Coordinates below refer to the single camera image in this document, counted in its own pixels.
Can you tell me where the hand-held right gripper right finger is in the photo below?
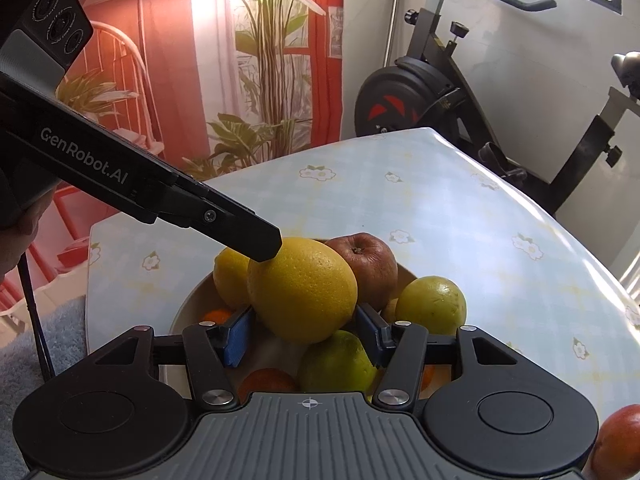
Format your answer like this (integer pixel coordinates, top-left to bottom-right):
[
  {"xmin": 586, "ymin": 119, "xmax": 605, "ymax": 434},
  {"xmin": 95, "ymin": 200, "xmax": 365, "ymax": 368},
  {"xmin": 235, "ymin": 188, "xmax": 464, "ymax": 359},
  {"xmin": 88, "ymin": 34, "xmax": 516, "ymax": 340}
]
[{"xmin": 356, "ymin": 302, "xmax": 518, "ymax": 409}]

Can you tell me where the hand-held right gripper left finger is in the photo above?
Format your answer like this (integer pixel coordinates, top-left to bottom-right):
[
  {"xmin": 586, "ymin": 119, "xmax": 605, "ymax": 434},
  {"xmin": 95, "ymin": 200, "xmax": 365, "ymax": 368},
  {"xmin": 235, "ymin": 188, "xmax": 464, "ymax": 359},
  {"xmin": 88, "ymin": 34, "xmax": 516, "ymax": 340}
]
[{"xmin": 92, "ymin": 305, "xmax": 256, "ymax": 409}]

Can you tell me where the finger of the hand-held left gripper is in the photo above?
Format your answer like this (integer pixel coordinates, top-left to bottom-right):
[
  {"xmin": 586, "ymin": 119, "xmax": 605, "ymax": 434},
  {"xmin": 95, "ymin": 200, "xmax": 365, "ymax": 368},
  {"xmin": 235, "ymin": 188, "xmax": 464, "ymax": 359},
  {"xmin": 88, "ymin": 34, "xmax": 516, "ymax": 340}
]
[{"xmin": 155, "ymin": 181, "xmax": 284, "ymax": 264}]

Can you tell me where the green citrus fruit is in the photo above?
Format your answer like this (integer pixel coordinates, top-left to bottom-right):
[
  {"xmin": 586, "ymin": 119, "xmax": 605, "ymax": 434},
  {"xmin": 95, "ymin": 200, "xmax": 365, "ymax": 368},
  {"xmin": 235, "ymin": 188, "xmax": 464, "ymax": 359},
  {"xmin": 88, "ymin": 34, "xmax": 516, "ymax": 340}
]
[
  {"xmin": 395, "ymin": 276, "xmax": 467, "ymax": 337},
  {"xmin": 298, "ymin": 330, "xmax": 378, "ymax": 393}
]

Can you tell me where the medium yellow orange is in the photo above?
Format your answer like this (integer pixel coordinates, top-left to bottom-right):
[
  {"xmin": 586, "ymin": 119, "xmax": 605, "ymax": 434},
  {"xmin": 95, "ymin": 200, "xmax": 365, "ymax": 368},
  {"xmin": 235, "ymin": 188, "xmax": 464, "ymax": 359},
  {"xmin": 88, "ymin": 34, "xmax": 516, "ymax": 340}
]
[{"xmin": 213, "ymin": 247, "xmax": 253, "ymax": 309}]

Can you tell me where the beige plate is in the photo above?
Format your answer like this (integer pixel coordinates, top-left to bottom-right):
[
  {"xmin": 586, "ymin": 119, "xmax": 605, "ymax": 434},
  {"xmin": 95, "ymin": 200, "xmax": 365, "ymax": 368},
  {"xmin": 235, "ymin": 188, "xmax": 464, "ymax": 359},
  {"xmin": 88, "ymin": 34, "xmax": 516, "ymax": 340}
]
[{"xmin": 167, "ymin": 237, "xmax": 456, "ymax": 401}]

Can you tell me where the large yellow orange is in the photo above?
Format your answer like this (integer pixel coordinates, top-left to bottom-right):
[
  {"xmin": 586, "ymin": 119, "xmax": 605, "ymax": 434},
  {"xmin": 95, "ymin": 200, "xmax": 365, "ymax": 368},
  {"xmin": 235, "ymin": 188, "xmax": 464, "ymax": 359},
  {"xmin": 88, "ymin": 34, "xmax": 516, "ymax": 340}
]
[{"xmin": 246, "ymin": 237, "xmax": 359, "ymax": 345}]

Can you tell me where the person's left hand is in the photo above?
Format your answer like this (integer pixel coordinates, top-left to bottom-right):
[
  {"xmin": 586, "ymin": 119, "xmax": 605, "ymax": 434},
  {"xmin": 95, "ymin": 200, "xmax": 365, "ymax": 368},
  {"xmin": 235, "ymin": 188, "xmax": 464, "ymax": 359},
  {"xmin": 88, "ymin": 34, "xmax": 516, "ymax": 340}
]
[{"xmin": 0, "ymin": 189, "xmax": 57, "ymax": 287}]

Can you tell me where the wrinkled red apple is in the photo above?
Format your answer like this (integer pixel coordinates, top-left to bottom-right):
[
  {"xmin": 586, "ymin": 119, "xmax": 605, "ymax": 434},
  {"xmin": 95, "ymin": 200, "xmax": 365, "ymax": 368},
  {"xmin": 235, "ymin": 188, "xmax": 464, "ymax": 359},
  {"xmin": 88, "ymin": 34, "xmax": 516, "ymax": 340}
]
[{"xmin": 324, "ymin": 232, "xmax": 399, "ymax": 311}]

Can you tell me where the grey-blue fluffy cloth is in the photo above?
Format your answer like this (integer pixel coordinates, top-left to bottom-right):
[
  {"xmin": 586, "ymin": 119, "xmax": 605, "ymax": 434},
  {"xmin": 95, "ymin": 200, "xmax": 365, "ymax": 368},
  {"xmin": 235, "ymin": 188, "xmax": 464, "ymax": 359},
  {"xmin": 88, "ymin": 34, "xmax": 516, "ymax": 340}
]
[{"xmin": 0, "ymin": 297, "xmax": 93, "ymax": 480}]

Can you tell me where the black exercise bike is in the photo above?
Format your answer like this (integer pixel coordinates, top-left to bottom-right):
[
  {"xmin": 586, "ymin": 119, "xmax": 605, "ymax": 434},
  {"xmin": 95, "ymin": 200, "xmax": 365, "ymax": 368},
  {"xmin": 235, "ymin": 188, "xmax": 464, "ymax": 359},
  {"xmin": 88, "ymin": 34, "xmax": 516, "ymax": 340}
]
[{"xmin": 354, "ymin": 0, "xmax": 640, "ymax": 216}]

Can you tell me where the smooth red apple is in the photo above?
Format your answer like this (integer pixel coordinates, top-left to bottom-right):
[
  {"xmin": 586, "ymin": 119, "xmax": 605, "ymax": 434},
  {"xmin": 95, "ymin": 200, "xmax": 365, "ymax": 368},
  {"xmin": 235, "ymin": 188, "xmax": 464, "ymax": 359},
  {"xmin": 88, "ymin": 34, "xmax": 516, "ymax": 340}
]
[{"xmin": 590, "ymin": 405, "xmax": 640, "ymax": 480}]

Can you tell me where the metal pipe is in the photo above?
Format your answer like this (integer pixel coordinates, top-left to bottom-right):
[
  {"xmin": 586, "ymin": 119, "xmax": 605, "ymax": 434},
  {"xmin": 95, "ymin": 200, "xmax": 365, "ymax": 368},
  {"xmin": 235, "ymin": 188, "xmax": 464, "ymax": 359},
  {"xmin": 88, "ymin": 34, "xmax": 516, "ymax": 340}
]
[{"xmin": 385, "ymin": 0, "xmax": 403, "ymax": 68}]

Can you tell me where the black cable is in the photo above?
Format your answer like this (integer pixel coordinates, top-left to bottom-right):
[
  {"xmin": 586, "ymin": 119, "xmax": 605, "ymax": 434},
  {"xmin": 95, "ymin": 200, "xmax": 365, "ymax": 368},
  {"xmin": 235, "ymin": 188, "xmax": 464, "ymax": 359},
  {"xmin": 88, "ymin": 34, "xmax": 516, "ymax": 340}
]
[{"xmin": 19, "ymin": 252, "xmax": 57, "ymax": 381}]

